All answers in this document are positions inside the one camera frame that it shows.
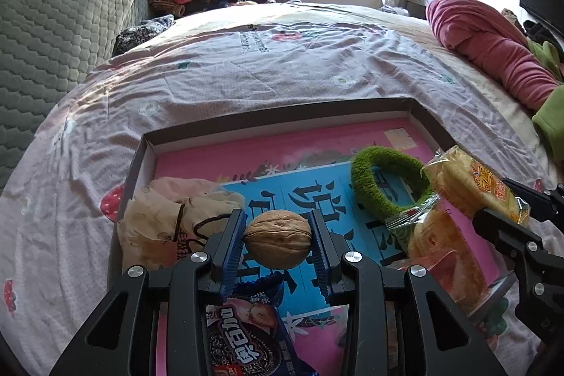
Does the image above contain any beige sheer drawstring pouch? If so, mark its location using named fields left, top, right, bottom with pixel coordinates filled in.
left=117, top=178, right=246, bottom=271

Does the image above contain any pink rolled blanket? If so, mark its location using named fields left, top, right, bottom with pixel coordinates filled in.
left=427, top=0, right=562, bottom=112

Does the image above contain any green cloth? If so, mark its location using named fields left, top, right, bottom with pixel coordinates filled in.
left=527, top=38, right=563, bottom=163

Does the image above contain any dark shallow box tray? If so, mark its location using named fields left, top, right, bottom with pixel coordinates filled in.
left=106, top=96, right=516, bottom=376

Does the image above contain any grey quilted headboard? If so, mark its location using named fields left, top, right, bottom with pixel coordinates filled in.
left=1, top=0, right=149, bottom=183

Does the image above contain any pink and blue book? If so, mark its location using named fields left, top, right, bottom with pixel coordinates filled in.
left=154, top=117, right=504, bottom=376

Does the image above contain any green fuzzy ring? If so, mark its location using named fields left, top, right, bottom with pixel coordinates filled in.
left=350, top=145, right=438, bottom=222

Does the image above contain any surprise egg toy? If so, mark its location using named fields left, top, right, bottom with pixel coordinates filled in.
left=391, top=250, right=466, bottom=302

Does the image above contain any clear cracker stack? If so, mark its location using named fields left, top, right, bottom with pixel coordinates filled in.
left=386, top=195, right=488, bottom=314

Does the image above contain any walnut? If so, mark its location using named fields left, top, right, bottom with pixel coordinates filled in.
left=243, top=210, right=313, bottom=270

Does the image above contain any blue cookie packet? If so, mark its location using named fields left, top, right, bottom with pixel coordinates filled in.
left=207, top=272, right=317, bottom=376

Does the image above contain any yellow rice cracker packet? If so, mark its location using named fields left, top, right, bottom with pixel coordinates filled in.
left=422, top=146, right=531, bottom=226

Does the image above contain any dark floral pillow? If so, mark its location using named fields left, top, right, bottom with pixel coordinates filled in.
left=113, top=14, right=175, bottom=57

